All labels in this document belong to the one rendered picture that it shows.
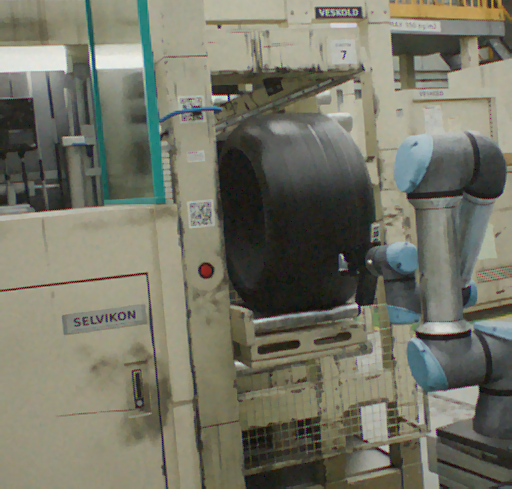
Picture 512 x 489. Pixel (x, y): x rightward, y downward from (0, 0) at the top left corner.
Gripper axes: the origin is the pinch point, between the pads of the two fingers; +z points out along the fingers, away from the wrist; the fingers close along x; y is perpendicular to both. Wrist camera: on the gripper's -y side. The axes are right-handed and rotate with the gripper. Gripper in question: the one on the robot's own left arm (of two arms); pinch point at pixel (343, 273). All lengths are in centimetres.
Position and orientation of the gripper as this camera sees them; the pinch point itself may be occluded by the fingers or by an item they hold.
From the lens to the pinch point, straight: 222.0
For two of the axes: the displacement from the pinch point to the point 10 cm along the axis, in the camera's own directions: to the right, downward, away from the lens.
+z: -3.4, 1.0, 9.4
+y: -1.3, -9.9, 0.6
